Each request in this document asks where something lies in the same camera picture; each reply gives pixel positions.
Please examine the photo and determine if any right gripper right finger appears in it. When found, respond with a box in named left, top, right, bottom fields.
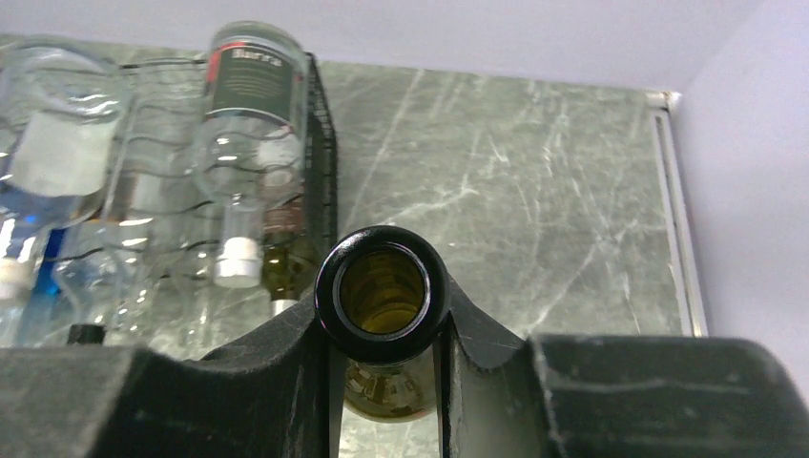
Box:
left=437, top=281, right=808, bottom=457

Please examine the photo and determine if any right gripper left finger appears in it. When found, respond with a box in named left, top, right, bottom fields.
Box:
left=1, top=301, right=330, bottom=457

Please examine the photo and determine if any green wine bottle black neck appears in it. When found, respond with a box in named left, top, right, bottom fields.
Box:
left=314, top=225, right=450, bottom=423

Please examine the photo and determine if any clear round labelled bottle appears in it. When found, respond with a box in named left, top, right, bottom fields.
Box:
left=192, top=21, right=309, bottom=288

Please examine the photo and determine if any tall blue square bottle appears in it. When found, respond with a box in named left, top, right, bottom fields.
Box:
left=1, top=214, right=64, bottom=347

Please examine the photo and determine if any round clear bottle white cap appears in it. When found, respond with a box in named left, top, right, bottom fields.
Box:
left=1, top=35, right=133, bottom=309

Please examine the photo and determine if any black wire wine rack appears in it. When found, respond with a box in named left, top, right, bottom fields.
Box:
left=120, top=52, right=339, bottom=264

